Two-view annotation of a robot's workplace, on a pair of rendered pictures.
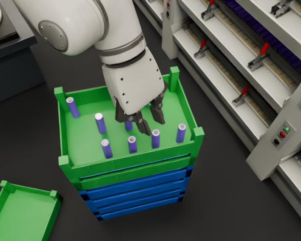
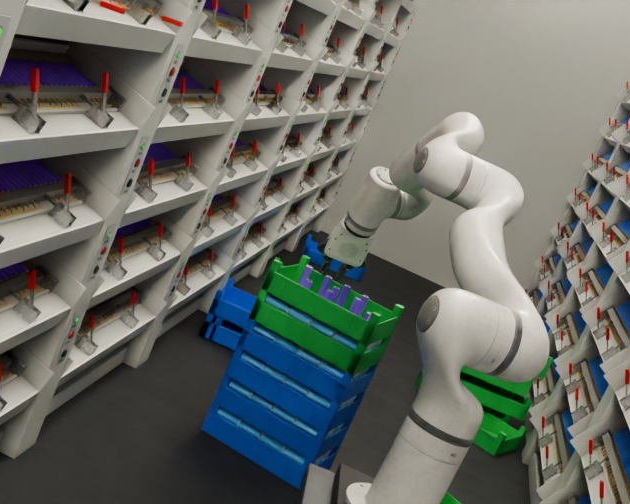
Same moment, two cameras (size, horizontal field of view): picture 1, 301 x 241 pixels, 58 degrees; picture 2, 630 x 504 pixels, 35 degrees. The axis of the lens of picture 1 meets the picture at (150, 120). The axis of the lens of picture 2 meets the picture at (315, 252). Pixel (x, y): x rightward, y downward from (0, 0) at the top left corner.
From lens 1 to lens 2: 2.74 m
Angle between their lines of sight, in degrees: 106
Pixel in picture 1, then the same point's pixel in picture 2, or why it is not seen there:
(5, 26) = (353, 478)
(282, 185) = not seen: hidden behind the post
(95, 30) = not seen: hidden behind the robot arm
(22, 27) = (320, 482)
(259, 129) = (145, 313)
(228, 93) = (120, 328)
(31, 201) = not seen: outside the picture
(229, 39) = (135, 264)
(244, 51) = (142, 257)
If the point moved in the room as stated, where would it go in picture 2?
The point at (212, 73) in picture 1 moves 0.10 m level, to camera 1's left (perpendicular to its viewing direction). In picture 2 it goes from (103, 339) to (129, 360)
